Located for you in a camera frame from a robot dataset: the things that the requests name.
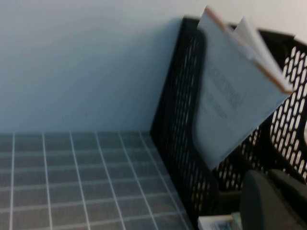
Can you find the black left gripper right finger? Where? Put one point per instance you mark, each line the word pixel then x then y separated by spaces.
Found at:
pixel 292 191

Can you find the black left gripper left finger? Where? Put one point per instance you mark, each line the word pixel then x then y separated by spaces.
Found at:
pixel 259 203

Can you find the white book with blue title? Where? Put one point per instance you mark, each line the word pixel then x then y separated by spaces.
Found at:
pixel 213 222

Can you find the white book with orange edges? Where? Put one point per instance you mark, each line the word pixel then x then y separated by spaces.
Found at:
pixel 223 107

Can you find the black three-slot book stand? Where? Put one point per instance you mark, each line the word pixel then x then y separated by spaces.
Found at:
pixel 177 119

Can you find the grey checkered tablecloth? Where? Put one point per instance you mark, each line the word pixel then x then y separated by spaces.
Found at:
pixel 84 182

